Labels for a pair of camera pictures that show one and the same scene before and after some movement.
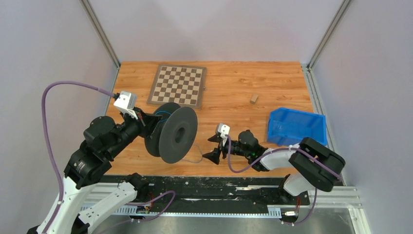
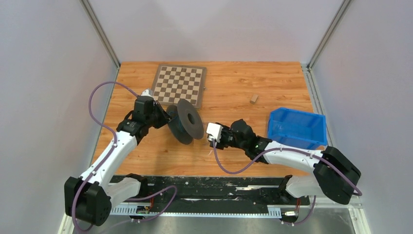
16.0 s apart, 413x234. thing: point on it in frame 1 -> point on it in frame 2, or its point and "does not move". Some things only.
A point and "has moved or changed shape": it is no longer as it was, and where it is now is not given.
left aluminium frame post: x=98 y=28 does not move
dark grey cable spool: x=175 y=135 has moved or changed shape
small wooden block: x=253 y=99 does not move
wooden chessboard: x=184 y=85 does not move
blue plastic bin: x=289 y=127 does not move
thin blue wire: x=194 y=145 has moved or changed shape
